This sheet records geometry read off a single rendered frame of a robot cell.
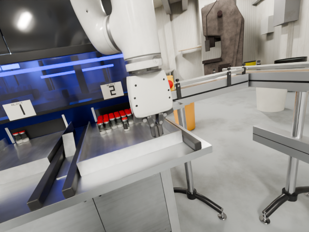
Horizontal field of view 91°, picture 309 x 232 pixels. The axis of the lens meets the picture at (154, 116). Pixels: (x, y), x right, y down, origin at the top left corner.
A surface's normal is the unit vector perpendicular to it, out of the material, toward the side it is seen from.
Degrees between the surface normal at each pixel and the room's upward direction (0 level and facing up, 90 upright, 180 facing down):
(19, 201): 0
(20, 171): 90
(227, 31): 90
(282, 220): 0
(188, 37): 90
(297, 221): 0
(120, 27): 91
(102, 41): 112
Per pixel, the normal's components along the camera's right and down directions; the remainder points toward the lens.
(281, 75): -0.93, 0.26
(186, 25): -0.18, 0.33
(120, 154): 0.32, 0.24
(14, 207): -0.18, -0.94
